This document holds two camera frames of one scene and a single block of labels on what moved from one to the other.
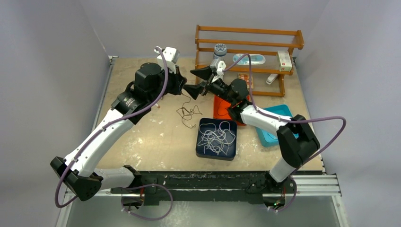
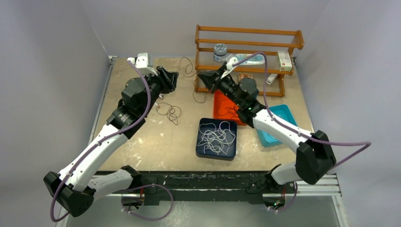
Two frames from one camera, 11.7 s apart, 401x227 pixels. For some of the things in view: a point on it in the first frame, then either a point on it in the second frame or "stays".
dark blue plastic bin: (216, 139) stays
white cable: (216, 139) stays
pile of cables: (186, 114) → (189, 74)
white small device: (271, 77) stays
